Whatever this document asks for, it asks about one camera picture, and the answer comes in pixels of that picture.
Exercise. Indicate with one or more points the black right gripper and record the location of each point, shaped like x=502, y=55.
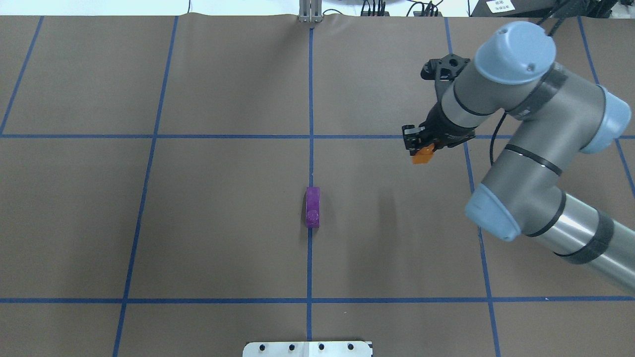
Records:
x=445, y=128

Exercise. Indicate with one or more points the orange trapezoid block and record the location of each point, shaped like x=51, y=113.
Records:
x=423, y=156

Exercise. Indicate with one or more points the purple trapezoid block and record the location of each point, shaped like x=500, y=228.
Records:
x=312, y=207

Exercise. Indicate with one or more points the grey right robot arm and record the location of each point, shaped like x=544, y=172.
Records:
x=561, y=114

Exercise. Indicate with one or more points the aluminium frame post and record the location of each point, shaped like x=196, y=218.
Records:
x=310, y=11

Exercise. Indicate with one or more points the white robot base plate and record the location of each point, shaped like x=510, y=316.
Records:
x=309, y=349

